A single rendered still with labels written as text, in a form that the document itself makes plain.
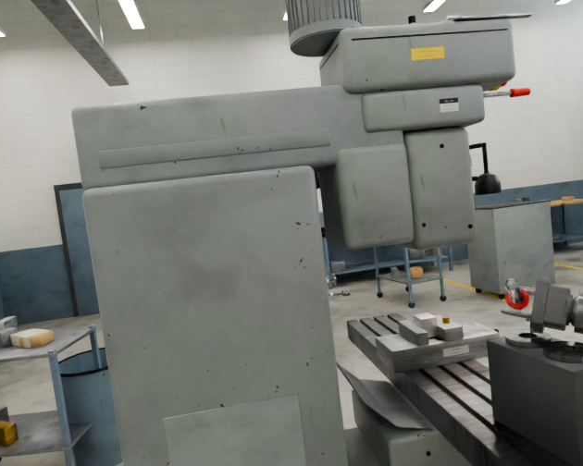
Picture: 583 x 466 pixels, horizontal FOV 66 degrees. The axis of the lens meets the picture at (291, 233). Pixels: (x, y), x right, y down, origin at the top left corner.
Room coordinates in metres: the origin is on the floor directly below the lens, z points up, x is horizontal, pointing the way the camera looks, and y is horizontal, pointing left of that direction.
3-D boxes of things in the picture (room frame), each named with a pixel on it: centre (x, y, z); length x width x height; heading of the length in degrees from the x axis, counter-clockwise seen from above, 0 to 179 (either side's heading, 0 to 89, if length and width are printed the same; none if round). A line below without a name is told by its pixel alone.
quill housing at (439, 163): (1.28, -0.40, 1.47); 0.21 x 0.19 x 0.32; 9
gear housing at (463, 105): (1.28, -0.36, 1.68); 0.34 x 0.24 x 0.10; 99
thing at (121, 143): (1.21, 0.09, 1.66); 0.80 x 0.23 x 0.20; 99
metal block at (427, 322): (1.39, -0.39, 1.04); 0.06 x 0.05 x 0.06; 8
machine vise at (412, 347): (1.39, -0.42, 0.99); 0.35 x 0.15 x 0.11; 98
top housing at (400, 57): (1.28, -0.39, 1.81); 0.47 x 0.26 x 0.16; 99
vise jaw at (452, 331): (1.40, -0.44, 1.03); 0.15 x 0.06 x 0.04; 8
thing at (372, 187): (1.26, -0.21, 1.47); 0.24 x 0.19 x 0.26; 9
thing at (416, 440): (1.28, -0.40, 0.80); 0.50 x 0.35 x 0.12; 99
